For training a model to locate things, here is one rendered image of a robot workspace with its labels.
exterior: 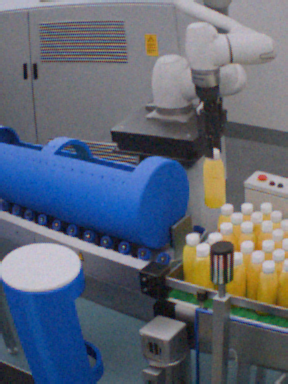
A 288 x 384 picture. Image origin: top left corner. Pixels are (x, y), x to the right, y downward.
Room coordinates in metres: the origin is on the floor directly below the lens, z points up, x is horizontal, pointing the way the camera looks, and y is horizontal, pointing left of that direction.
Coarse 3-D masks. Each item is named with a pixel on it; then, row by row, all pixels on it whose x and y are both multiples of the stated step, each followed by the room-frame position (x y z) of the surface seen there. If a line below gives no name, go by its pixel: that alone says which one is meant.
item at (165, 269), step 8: (152, 264) 1.92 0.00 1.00; (160, 264) 1.92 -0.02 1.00; (144, 272) 1.88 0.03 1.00; (152, 272) 1.88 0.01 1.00; (160, 272) 1.87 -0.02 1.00; (168, 272) 1.89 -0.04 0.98; (144, 280) 1.87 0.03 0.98; (152, 280) 1.85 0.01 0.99; (160, 280) 1.86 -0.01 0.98; (144, 288) 1.88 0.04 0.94; (152, 288) 1.86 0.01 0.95; (160, 288) 1.86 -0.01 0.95; (168, 288) 1.89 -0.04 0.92; (152, 296) 1.87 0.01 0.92; (160, 296) 1.86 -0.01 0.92
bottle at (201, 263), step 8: (200, 256) 1.85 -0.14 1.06; (208, 256) 1.85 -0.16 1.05; (192, 264) 1.87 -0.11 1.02; (200, 264) 1.84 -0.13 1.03; (208, 264) 1.84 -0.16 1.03; (200, 272) 1.84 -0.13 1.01; (208, 272) 1.84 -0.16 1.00; (200, 280) 1.84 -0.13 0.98; (208, 280) 1.84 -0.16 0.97; (208, 288) 1.84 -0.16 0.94
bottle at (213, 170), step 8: (208, 160) 2.03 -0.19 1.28; (216, 160) 2.02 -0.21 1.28; (208, 168) 2.01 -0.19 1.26; (216, 168) 2.01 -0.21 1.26; (224, 168) 2.03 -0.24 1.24; (208, 176) 2.01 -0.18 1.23; (216, 176) 2.00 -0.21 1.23; (224, 176) 2.02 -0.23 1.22; (208, 184) 2.01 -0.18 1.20; (216, 184) 2.00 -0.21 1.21; (224, 184) 2.02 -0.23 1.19; (208, 192) 2.01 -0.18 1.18; (216, 192) 2.00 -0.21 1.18; (224, 192) 2.02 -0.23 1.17; (208, 200) 2.01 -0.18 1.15; (216, 200) 2.00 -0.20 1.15; (224, 200) 2.02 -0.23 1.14; (216, 208) 2.00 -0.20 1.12
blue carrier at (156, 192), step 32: (0, 128) 2.64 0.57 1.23; (0, 160) 2.44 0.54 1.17; (32, 160) 2.34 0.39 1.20; (64, 160) 2.27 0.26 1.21; (96, 160) 2.46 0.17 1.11; (160, 160) 2.15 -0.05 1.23; (0, 192) 2.43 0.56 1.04; (32, 192) 2.29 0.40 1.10; (64, 192) 2.20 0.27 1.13; (96, 192) 2.12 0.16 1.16; (128, 192) 2.06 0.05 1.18; (160, 192) 2.10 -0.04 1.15; (96, 224) 2.12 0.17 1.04; (128, 224) 2.03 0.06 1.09; (160, 224) 2.09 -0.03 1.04
